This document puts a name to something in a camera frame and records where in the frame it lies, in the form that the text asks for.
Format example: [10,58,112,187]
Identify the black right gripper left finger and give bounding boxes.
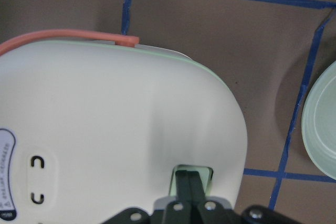
[162,170,192,224]

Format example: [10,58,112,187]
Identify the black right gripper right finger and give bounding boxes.
[187,171,235,223]

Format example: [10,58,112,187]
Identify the white rice cooker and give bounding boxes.
[1,29,247,223]

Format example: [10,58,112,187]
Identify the far green plate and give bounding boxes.
[301,63,335,179]

